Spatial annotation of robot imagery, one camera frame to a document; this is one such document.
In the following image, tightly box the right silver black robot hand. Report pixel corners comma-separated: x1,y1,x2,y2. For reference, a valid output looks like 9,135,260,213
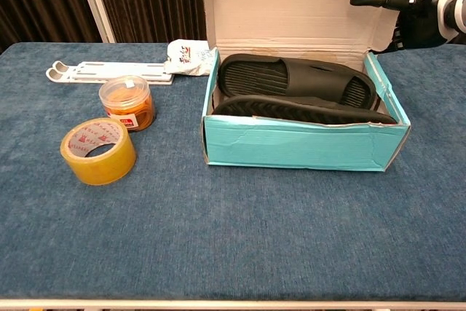
349,0,454,54

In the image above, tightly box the black slipper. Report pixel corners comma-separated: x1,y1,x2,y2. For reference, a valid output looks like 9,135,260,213
217,52,379,111
211,95,398,125

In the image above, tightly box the light blue shoe box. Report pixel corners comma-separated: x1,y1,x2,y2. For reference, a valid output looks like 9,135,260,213
195,0,431,173

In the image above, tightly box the white printed snack bag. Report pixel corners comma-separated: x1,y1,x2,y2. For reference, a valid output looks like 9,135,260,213
163,39,212,77

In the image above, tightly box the blue fabric table cover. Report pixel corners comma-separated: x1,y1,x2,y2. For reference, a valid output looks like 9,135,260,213
0,42,466,303

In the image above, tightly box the clear jar of rubber bands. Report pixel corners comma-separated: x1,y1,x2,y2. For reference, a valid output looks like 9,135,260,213
98,74,157,133

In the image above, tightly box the white plastic folding stand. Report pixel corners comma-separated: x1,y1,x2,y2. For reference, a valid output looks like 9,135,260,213
45,60,175,87

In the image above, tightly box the yellow packing tape roll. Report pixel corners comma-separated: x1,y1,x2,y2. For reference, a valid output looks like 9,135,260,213
60,117,138,186

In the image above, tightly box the white partition frame post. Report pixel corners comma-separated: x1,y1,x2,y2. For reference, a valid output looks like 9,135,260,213
72,0,117,44

